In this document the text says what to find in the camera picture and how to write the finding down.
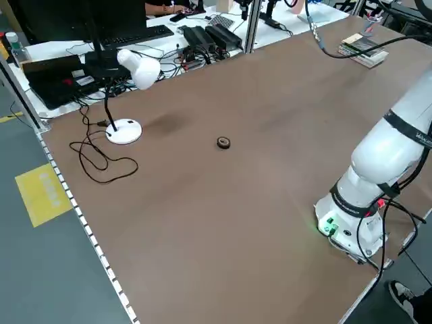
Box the dark book with hand cover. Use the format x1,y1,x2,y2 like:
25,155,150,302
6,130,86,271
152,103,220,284
340,32,386,57

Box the green and white book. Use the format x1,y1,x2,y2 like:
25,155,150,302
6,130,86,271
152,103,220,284
336,43,388,69

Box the white desk lamp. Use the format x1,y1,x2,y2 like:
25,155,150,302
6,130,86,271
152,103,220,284
104,48,161,146

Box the black power brick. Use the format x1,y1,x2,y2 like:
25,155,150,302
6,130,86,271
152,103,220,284
183,26,217,52
205,24,244,50

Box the black perforated pad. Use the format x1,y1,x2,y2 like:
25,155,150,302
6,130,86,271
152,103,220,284
206,13,234,30

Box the black keyboard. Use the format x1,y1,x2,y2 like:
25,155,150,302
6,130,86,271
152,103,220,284
101,24,175,48

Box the black power strip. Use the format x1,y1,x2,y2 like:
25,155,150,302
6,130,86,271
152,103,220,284
262,15,281,30

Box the person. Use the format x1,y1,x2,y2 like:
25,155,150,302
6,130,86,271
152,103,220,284
144,0,207,18
412,286,432,324

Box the yellow floor sticker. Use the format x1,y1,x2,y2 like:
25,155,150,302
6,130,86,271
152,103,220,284
14,163,74,229

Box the black laptop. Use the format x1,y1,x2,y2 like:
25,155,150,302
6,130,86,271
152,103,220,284
21,54,106,111

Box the clear pen cup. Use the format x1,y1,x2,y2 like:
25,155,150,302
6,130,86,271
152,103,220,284
360,16,382,36

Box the black computer monitor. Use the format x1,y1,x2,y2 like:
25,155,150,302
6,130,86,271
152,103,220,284
6,0,148,68

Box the person's black white shoe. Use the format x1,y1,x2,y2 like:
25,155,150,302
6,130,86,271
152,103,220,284
387,279,418,321

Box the clear plastic bottle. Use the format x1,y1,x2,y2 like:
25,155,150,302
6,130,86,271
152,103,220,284
4,31,30,65

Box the aluminium frame post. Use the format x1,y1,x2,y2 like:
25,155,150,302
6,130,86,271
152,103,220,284
243,0,263,54

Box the black lamp cable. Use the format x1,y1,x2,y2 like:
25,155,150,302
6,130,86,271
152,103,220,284
69,103,140,185

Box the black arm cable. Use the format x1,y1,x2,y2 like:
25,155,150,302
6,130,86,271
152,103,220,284
304,0,432,59

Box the black base cable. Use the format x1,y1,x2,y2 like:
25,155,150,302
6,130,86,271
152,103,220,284
354,197,427,271

